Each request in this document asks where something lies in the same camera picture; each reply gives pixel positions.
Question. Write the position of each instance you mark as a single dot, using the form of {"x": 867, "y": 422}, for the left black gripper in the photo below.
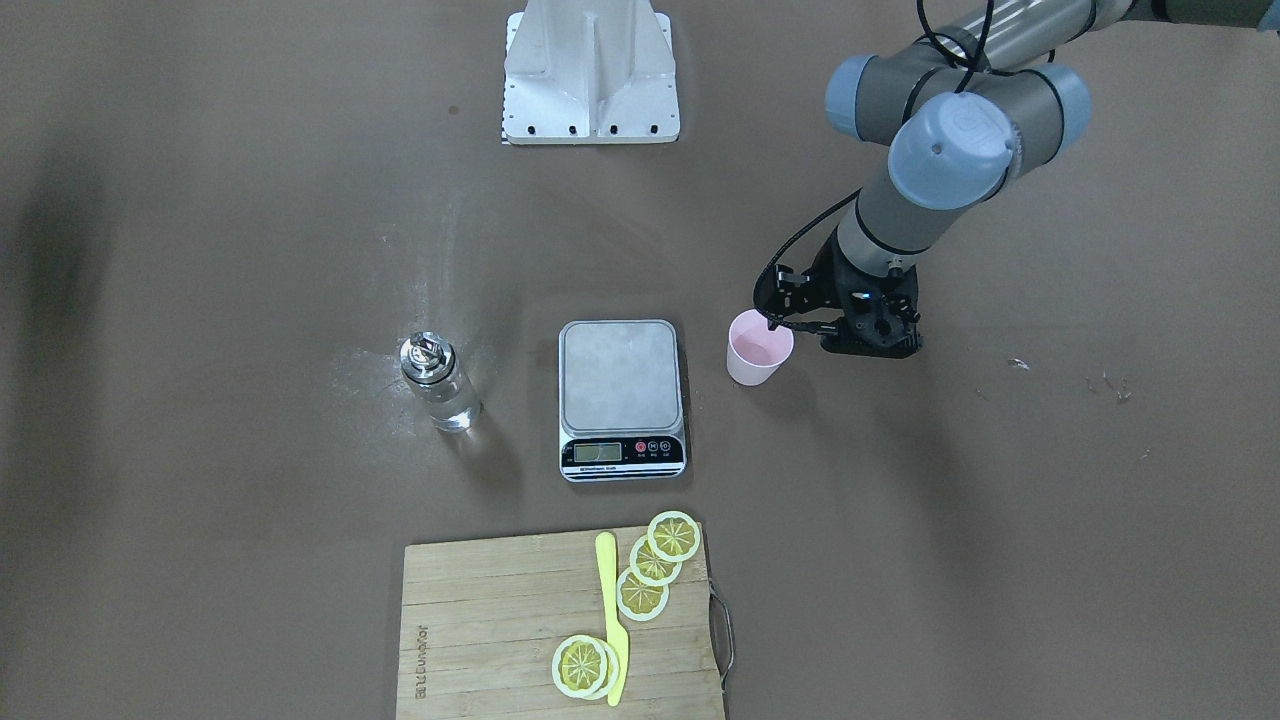
{"x": 826, "y": 277}

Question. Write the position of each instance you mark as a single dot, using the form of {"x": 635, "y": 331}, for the pink plastic cup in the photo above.
{"x": 755, "y": 350}

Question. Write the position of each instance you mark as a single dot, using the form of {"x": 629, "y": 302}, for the glass sauce bottle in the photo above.
{"x": 431, "y": 367}

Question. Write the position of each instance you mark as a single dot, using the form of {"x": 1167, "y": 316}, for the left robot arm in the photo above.
{"x": 965, "y": 110}

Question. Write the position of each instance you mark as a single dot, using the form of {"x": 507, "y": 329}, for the digital kitchen scale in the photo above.
{"x": 620, "y": 401}

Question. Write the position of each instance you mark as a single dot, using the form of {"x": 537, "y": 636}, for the lemon slice upper row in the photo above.
{"x": 674, "y": 536}

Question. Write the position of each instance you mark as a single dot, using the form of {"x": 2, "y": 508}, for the lemon slice row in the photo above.
{"x": 650, "y": 569}
{"x": 638, "y": 601}
{"x": 674, "y": 536}

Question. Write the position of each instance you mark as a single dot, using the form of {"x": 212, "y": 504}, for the lemon slice middle row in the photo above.
{"x": 650, "y": 569}

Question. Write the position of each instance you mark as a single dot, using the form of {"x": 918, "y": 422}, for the yellow plastic knife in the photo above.
{"x": 616, "y": 635}

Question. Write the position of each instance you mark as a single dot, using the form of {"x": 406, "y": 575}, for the lemon slice lower row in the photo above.
{"x": 638, "y": 601}

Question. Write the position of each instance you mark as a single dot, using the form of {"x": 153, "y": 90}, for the wooden cutting board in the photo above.
{"x": 481, "y": 620}

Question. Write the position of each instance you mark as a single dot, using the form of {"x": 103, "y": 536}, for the lemon slice near knife tip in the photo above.
{"x": 585, "y": 668}

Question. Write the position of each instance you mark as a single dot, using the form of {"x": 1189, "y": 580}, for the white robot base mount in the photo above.
{"x": 589, "y": 73}

